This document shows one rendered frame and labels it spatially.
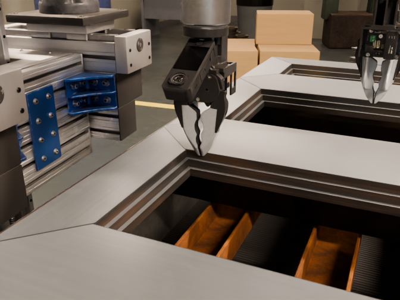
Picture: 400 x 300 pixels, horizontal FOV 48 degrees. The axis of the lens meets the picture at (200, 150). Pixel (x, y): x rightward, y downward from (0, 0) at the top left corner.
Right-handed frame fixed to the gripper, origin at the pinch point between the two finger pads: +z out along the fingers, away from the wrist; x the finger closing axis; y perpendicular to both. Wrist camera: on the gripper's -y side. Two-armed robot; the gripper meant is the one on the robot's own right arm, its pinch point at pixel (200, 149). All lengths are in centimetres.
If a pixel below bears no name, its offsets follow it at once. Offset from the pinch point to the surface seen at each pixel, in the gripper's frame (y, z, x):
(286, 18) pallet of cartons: 373, 18, 77
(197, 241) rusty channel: -0.1, 18.1, 0.4
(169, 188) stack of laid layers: -8.0, 3.9, 1.6
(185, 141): 4.1, 0.8, 4.7
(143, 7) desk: 590, 35, 361
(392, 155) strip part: 12.5, 0.7, -29.7
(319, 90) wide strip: 50, 1, -11
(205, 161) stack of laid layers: 0.8, 2.2, -0.7
